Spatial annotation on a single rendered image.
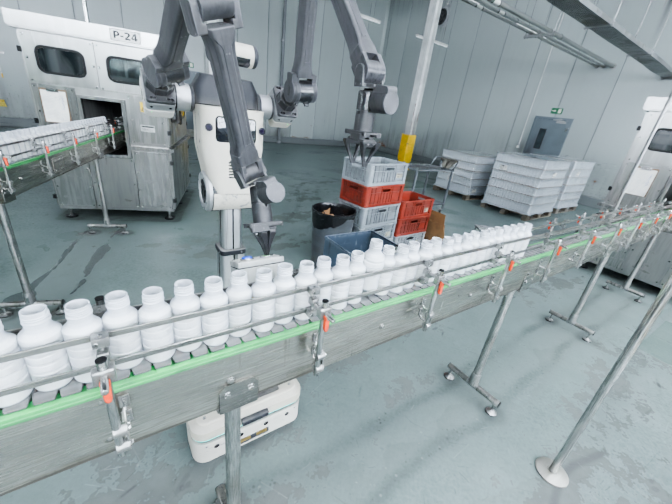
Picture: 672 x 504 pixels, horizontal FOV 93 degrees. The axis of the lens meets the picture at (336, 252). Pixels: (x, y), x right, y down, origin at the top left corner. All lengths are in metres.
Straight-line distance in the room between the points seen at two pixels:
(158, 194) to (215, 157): 3.25
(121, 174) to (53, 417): 3.85
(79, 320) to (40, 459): 0.29
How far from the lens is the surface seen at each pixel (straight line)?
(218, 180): 1.28
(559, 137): 11.39
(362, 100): 0.99
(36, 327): 0.75
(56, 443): 0.88
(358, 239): 1.76
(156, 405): 0.86
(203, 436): 1.64
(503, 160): 7.50
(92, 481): 1.93
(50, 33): 4.56
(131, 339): 0.77
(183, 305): 0.75
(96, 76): 4.43
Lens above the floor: 1.54
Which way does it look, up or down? 24 degrees down
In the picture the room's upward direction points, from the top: 8 degrees clockwise
